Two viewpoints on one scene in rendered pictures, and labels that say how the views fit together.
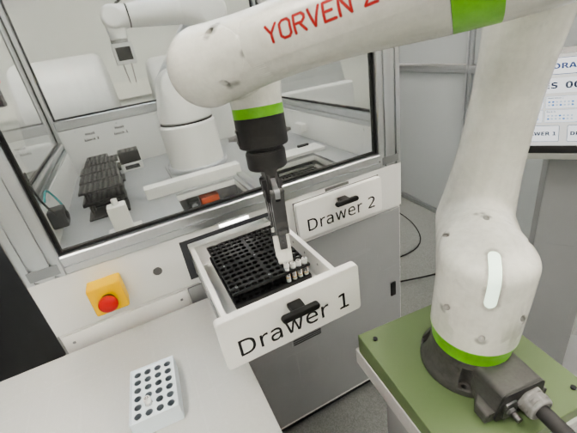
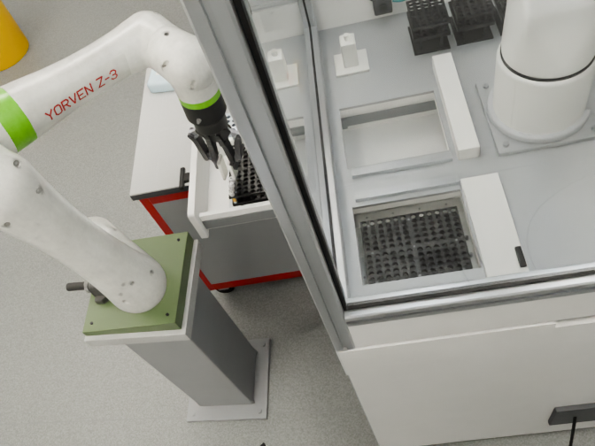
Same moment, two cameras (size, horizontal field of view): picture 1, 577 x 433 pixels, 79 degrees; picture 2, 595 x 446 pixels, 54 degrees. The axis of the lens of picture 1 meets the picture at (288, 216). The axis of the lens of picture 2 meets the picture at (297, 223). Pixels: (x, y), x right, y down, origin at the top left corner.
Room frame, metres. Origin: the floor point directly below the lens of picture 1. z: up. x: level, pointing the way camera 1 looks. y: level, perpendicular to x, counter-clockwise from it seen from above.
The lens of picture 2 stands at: (1.31, -0.72, 2.03)
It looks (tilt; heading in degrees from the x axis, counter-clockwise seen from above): 54 degrees down; 126
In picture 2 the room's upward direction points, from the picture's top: 22 degrees counter-clockwise
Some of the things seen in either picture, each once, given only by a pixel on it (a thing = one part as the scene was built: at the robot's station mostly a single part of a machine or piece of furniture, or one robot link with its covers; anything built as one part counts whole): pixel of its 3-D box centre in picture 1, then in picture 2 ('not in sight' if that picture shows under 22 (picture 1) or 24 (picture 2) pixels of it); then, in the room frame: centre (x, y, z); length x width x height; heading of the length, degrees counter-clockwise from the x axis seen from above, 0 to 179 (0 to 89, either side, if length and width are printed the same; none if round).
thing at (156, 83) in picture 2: not in sight; (166, 73); (0.13, 0.51, 0.78); 0.15 x 0.10 x 0.04; 103
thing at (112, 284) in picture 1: (108, 295); not in sight; (0.68, 0.44, 0.88); 0.07 x 0.05 x 0.07; 111
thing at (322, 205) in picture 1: (340, 206); not in sight; (0.93, -0.16, 0.87); 0.29 x 0.02 x 0.11; 111
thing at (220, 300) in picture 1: (255, 265); (276, 171); (0.71, 0.10, 0.86); 0.40 x 0.26 x 0.06; 21
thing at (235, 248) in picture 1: (256, 265); (273, 171); (0.70, 0.09, 0.87); 0.22 x 0.18 x 0.06; 21
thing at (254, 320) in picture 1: (294, 313); (200, 183); (0.52, 0.02, 0.87); 0.29 x 0.02 x 0.11; 111
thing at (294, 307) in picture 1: (297, 307); (186, 177); (0.49, 0.01, 0.91); 0.07 x 0.04 x 0.01; 111
